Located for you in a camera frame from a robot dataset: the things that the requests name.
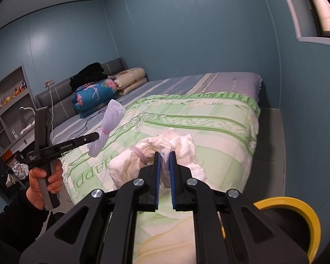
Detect white plastic bag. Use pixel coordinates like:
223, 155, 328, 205
87, 100, 126, 158

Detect person's left hand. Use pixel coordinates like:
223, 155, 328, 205
26, 159, 64, 211

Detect striped bed sheet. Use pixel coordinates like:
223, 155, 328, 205
50, 72, 263, 154

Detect brown framed window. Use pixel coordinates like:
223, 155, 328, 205
276, 0, 330, 44

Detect black cable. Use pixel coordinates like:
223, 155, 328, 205
71, 107, 108, 141

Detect white charging cable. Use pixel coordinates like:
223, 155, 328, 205
48, 85, 55, 132

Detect grey bed headboard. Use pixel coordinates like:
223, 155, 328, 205
34, 58, 127, 121

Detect person's left forearm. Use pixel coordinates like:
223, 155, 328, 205
0, 191, 54, 256

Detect white shelf unit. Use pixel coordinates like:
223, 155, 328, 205
0, 65, 37, 154

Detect beige folded quilt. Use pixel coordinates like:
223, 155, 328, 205
116, 67, 148, 94

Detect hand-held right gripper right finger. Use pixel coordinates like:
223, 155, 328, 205
169, 151, 311, 264

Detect green floral blanket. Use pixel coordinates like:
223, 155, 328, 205
62, 93, 260, 264

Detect crumpled patterned cloth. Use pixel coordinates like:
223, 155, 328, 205
6, 163, 29, 187

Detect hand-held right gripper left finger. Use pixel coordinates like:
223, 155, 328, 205
19, 152, 162, 264

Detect yellow rimmed trash bin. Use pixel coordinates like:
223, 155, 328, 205
221, 196, 322, 264

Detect blue floral folded quilt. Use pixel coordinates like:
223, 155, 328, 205
71, 78, 119, 119

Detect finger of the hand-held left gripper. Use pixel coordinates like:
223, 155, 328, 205
77, 131, 100, 148

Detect white diaper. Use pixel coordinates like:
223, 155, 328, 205
108, 128, 207, 191

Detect white desk lamp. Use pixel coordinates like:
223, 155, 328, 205
19, 106, 36, 132

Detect black folded clothes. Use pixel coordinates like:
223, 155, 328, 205
70, 63, 106, 91

